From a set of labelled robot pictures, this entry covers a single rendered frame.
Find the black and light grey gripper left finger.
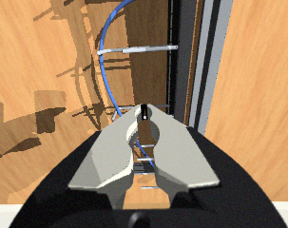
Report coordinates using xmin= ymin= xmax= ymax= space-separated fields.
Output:
xmin=9 ymin=104 xmax=145 ymax=228

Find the grey free-standing rack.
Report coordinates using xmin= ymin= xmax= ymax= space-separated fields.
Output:
xmin=96 ymin=0 xmax=234 ymax=175

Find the blue cable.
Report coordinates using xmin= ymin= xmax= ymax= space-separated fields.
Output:
xmin=99 ymin=0 xmax=154 ymax=168

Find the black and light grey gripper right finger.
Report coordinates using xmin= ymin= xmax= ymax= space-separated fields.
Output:
xmin=144 ymin=104 xmax=288 ymax=228

